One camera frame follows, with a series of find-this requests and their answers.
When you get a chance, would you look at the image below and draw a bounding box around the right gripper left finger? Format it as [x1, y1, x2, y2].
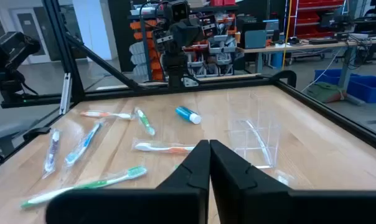
[156, 139, 212, 224]

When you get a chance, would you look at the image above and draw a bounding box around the white aluminium extrusion piece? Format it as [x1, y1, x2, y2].
[59, 72, 73, 115]

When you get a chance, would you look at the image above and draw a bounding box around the yellow hanging cable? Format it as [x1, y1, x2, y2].
[283, 0, 293, 62]

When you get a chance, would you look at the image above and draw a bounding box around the blue mouthwash bottle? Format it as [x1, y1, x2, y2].
[174, 105, 203, 125]

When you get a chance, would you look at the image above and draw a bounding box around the orange and grey bin rack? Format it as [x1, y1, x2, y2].
[127, 0, 238, 82]

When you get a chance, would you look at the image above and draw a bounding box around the pink white toothbrush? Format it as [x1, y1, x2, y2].
[131, 138, 197, 156]

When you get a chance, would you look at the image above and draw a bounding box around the blue toothbrush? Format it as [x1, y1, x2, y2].
[60, 119, 105, 175]

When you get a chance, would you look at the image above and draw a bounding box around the purple toothbrush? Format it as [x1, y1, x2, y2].
[41, 128, 62, 180]

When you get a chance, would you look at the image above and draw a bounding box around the green bag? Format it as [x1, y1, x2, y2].
[305, 82, 348, 104]

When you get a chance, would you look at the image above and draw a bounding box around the black aluminium table frame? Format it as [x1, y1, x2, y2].
[0, 0, 376, 175]

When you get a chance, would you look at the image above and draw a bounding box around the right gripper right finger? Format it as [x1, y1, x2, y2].
[210, 139, 291, 224]

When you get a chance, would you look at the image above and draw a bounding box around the black table clamp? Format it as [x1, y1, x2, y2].
[22, 126, 52, 141]

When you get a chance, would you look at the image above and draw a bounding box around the orange toothbrush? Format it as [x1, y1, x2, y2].
[79, 110, 134, 121]

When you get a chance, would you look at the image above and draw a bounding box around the blue plastic bin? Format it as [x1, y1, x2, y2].
[314, 68, 360, 86]
[346, 75, 376, 104]

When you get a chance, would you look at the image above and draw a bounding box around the clear acrylic organizer box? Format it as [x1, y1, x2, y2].
[225, 89, 283, 170]

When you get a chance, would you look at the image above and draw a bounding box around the grey computer case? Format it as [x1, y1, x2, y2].
[243, 29, 268, 50]

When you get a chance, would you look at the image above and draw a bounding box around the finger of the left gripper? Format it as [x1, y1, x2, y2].
[187, 21, 205, 47]
[171, 23, 189, 48]

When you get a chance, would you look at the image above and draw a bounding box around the black equipment on stand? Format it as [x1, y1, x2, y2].
[0, 30, 42, 110]

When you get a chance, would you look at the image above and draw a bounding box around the wooden workbench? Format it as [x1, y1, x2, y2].
[237, 36, 376, 75]

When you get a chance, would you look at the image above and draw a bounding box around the red storage rack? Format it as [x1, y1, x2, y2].
[289, 0, 346, 40]

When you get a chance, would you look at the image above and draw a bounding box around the white floor cable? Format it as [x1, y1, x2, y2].
[301, 46, 344, 93]

